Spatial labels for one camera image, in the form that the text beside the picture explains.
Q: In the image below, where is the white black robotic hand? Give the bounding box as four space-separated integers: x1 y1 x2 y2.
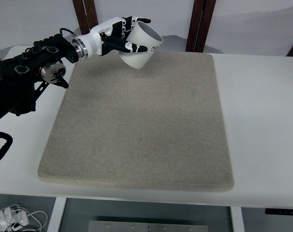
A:
72 16 151 59

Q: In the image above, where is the white ribbed cup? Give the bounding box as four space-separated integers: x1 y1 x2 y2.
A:
119 21 163 69

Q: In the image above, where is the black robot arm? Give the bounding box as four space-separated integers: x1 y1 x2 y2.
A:
0 33 87 119

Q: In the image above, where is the beige felt mat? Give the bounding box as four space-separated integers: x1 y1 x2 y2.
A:
38 52 234 192

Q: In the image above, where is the black desk control panel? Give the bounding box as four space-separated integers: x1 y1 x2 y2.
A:
265 208 293 216

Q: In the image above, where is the left brown wooden screen post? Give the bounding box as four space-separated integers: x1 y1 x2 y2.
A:
72 0 98 35

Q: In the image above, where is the middle brown wooden screen post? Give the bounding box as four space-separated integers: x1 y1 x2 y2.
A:
185 0 216 53

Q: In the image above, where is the black sleeved cable loop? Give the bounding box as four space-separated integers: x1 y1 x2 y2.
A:
0 131 14 167

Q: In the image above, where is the white power adapter with cables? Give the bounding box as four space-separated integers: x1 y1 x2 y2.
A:
0 204 49 232

